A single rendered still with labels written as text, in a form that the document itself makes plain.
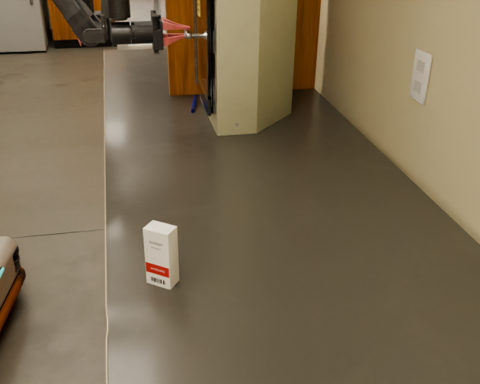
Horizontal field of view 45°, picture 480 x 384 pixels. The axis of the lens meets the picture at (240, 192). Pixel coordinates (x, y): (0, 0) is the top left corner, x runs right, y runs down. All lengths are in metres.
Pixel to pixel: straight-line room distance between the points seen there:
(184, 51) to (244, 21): 0.42
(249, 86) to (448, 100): 0.52
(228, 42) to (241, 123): 0.22
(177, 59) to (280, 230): 0.89
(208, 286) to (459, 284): 0.43
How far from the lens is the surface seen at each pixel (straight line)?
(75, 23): 1.58
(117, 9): 1.56
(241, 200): 1.25
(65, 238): 2.99
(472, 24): 1.26
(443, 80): 1.34
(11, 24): 6.53
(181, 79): 1.91
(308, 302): 0.97
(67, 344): 2.36
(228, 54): 1.52
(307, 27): 1.96
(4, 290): 2.41
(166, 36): 1.59
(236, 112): 1.57
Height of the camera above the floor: 1.53
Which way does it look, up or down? 27 degrees down
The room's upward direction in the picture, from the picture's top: 1 degrees clockwise
